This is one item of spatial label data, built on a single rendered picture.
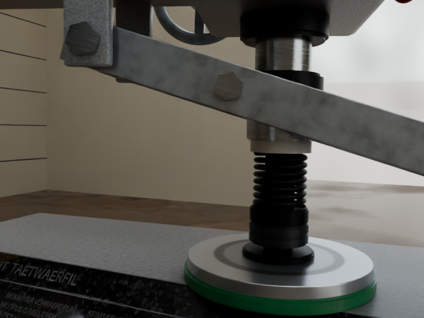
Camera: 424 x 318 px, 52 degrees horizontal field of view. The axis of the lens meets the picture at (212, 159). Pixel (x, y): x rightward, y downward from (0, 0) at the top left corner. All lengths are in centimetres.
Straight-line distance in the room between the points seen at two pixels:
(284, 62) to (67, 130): 656
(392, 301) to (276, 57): 28
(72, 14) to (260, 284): 32
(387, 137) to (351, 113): 4
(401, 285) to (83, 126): 641
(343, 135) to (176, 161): 555
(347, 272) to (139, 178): 586
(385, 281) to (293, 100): 24
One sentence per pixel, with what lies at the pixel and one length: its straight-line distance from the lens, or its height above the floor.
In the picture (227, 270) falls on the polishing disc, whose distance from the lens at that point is 47.
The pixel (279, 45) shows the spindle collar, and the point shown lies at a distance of 49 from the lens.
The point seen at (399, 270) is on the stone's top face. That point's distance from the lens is 62.
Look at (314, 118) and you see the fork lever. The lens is 46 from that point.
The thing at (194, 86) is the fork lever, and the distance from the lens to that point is 46.
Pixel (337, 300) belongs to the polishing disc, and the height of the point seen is 82.
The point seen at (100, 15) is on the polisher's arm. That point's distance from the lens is 47.
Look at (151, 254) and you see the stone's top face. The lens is 62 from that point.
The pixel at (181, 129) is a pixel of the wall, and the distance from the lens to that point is 594.
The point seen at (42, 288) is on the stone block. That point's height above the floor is 78.
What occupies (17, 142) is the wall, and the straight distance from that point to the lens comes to 684.
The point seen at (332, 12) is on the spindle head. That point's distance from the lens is 51.
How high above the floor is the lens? 98
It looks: 4 degrees down
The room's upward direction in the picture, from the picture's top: 1 degrees clockwise
